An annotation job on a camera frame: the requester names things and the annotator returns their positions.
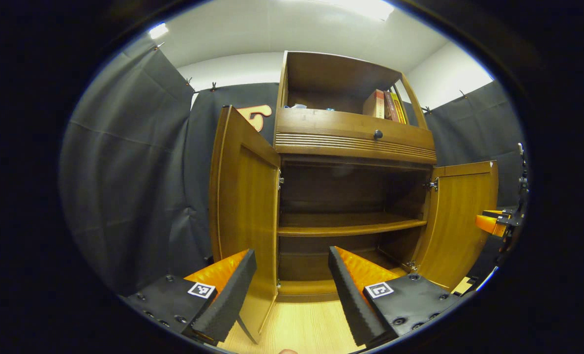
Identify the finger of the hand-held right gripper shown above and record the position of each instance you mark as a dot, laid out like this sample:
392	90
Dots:
488	223

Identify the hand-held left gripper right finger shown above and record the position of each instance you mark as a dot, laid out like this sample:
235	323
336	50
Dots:
351	300

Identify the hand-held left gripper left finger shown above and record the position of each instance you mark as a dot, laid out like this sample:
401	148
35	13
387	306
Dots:
233	290

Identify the wooden cabinet door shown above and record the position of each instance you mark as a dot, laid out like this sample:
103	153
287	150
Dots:
243	196
459	221

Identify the wooden double-door shoe cabinet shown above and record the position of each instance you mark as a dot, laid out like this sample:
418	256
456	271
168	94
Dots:
331	73

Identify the metal door hinge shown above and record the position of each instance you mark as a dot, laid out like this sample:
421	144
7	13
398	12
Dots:
280	179
432	185
411	265

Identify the wooden cabinet drawer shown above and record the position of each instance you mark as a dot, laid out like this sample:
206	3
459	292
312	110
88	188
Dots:
331	128

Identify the wooden inner shelf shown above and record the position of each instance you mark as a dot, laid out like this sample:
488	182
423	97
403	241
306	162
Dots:
346	223

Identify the yellow book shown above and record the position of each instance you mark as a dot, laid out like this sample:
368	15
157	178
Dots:
400	109

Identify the maroon book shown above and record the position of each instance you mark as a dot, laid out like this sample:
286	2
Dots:
391	107

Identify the black backdrop cloth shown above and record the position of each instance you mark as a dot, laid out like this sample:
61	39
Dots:
125	172

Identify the tan book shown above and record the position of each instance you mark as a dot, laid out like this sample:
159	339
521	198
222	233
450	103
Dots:
373	104

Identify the light blue cloth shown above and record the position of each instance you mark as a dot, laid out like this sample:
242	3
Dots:
297	106

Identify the large ceiling light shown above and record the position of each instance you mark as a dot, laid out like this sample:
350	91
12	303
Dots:
365	7

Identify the small ceiling light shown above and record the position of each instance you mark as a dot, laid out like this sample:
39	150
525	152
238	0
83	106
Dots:
158	31

